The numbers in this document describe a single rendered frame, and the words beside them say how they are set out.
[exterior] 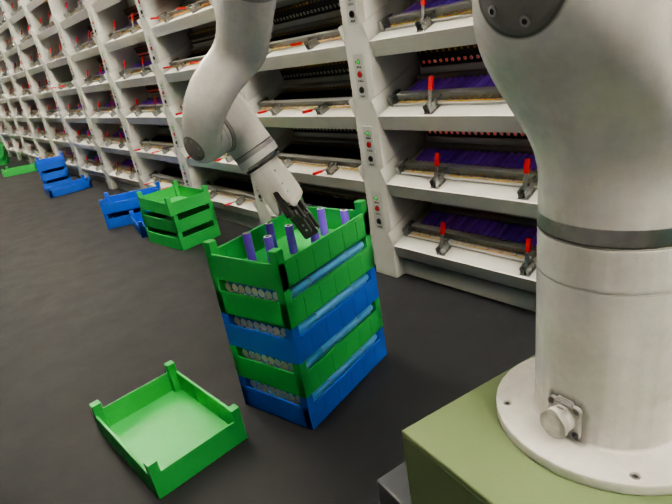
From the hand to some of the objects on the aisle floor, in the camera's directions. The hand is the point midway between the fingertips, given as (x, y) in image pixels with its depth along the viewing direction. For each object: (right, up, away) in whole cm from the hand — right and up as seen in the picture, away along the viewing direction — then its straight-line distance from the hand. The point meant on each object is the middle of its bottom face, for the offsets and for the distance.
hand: (307, 225), depth 105 cm
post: (+30, -9, +71) cm, 78 cm away
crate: (-30, -45, +7) cm, 55 cm away
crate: (+2, -35, +18) cm, 40 cm away
